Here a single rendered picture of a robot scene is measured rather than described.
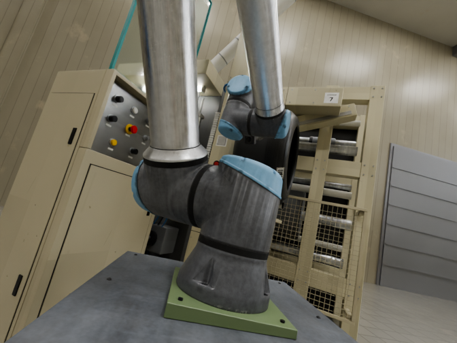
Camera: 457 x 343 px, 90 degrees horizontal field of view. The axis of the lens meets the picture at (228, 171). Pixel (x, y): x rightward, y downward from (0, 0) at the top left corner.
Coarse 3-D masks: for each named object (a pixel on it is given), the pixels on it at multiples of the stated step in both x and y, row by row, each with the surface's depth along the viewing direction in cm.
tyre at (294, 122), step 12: (288, 132) 120; (240, 144) 123; (252, 144) 120; (264, 144) 118; (276, 144) 116; (288, 144) 119; (240, 156) 123; (252, 156) 120; (264, 156) 118; (276, 156) 116; (288, 156) 121; (276, 168) 117; (288, 168) 166; (288, 180) 161; (288, 192) 142
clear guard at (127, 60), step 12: (204, 0) 159; (132, 12) 107; (204, 12) 161; (132, 24) 109; (204, 24) 163; (120, 36) 105; (132, 36) 110; (120, 48) 104; (132, 48) 111; (120, 60) 106; (132, 60) 112; (120, 72) 107; (132, 72) 112; (144, 84) 121
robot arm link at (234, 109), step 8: (232, 104) 77; (240, 104) 77; (248, 104) 78; (224, 112) 77; (232, 112) 76; (240, 112) 74; (248, 112) 73; (224, 120) 75; (232, 120) 75; (240, 120) 74; (224, 128) 75; (232, 128) 74; (240, 128) 75; (224, 136) 81; (232, 136) 78; (240, 136) 76
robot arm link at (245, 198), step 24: (216, 168) 50; (240, 168) 45; (264, 168) 45; (192, 192) 47; (216, 192) 45; (240, 192) 43; (264, 192) 44; (192, 216) 48; (216, 216) 44; (240, 216) 42; (264, 216) 44; (216, 240) 42; (240, 240) 42; (264, 240) 44
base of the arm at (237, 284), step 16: (208, 240) 43; (192, 256) 44; (208, 256) 42; (224, 256) 41; (240, 256) 41; (256, 256) 42; (192, 272) 41; (208, 272) 41; (224, 272) 40; (240, 272) 40; (256, 272) 42; (192, 288) 40; (208, 288) 39; (224, 288) 38; (240, 288) 39; (256, 288) 40; (208, 304) 38; (224, 304) 38; (240, 304) 38; (256, 304) 40
